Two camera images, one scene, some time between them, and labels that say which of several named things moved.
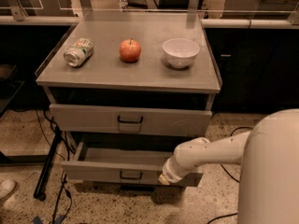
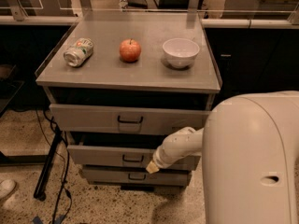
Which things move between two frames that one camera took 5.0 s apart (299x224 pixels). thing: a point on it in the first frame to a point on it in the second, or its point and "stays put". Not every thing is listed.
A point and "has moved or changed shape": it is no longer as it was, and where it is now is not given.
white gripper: x=171 y=172 to x=158 y=160
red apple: x=130 y=49 stays put
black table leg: x=40 y=190 stays put
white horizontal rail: x=206 y=22 stays put
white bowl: x=180 y=52 stays put
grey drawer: x=121 y=161 has moved or changed shape
